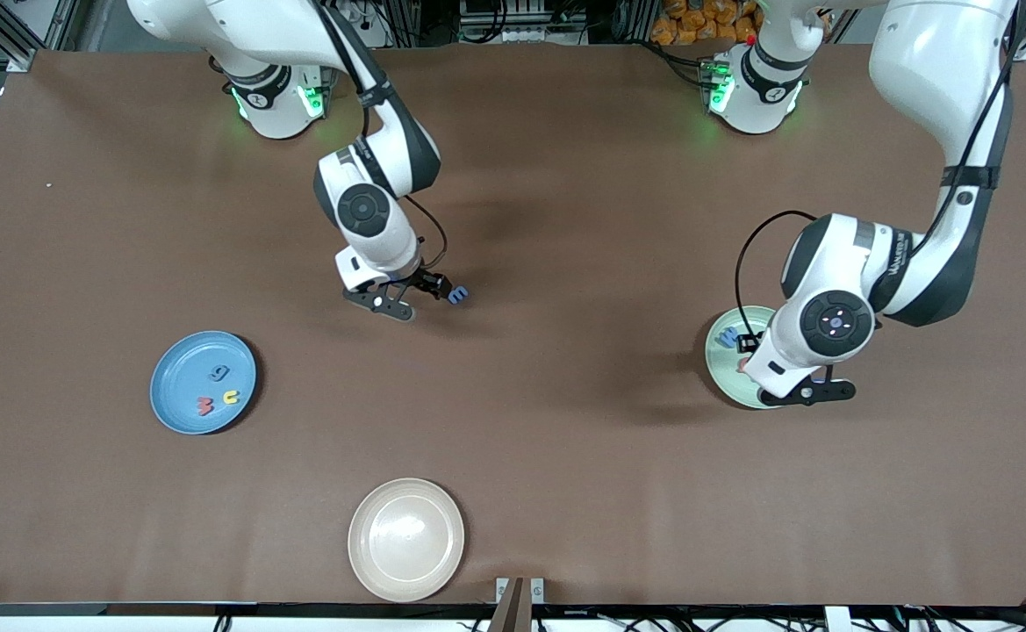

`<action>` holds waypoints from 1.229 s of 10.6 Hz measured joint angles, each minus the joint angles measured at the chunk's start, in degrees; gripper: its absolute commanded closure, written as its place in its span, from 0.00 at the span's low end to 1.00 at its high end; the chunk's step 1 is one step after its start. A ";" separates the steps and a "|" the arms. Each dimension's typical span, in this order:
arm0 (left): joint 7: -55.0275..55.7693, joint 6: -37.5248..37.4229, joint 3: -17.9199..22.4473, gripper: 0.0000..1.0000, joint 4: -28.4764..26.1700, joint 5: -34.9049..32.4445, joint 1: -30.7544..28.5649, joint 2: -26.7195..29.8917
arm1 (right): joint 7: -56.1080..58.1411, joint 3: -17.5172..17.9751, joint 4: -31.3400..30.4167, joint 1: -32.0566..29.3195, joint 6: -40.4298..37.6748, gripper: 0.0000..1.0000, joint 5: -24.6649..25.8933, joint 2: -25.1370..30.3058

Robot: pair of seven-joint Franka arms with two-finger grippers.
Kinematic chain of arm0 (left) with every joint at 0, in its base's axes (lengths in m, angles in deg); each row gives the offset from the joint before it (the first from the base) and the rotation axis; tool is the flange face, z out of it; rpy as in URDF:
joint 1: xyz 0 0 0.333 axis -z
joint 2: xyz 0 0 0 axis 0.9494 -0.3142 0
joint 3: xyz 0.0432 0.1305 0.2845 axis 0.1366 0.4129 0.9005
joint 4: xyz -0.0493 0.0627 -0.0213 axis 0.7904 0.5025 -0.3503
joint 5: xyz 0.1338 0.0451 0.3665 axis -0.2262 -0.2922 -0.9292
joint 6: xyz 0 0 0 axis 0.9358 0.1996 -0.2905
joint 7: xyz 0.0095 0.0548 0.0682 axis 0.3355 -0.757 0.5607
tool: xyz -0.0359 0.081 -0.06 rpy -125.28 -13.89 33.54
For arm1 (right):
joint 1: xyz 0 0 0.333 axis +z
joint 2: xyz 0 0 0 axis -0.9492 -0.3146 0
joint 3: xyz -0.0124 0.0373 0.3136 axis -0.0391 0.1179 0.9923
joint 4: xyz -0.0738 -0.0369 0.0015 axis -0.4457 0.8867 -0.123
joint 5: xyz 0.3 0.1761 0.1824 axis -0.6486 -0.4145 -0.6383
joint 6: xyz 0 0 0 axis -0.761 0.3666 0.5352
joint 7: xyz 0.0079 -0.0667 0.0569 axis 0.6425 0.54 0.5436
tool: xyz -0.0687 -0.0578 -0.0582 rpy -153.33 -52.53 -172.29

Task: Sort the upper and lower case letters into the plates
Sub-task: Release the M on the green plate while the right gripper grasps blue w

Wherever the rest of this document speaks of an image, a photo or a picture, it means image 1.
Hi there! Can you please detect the dark electronics rack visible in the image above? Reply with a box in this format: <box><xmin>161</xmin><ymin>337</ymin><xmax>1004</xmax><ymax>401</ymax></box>
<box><xmin>458</xmin><ymin>0</ymin><xmax>585</xmax><ymax>45</ymax></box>

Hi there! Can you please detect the blue plate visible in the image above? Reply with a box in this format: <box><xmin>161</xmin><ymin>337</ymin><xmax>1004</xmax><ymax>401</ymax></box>
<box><xmin>149</xmin><ymin>330</ymin><xmax>258</xmax><ymax>436</ymax></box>

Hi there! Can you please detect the orange packets pile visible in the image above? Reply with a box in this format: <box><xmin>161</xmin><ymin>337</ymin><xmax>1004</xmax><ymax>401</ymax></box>
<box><xmin>650</xmin><ymin>0</ymin><xmax>764</xmax><ymax>47</ymax></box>

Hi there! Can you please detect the white power strip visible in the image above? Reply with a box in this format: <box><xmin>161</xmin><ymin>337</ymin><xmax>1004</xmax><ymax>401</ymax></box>
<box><xmin>346</xmin><ymin>0</ymin><xmax>391</xmax><ymax>47</ymax></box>

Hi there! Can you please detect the pale green plate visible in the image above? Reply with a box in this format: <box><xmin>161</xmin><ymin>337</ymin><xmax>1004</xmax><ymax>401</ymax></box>
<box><xmin>704</xmin><ymin>305</ymin><xmax>786</xmax><ymax>411</ymax></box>

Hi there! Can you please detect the beige plate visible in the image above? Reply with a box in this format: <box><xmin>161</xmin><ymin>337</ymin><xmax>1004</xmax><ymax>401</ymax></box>
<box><xmin>348</xmin><ymin>478</ymin><xmax>466</xmax><ymax>603</ymax></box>

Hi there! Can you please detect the metal mount bracket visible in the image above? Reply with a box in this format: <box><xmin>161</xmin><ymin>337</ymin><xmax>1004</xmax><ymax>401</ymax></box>
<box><xmin>488</xmin><ymin>577</ymin><xmax>546</xmax><ymax>632</ymax></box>

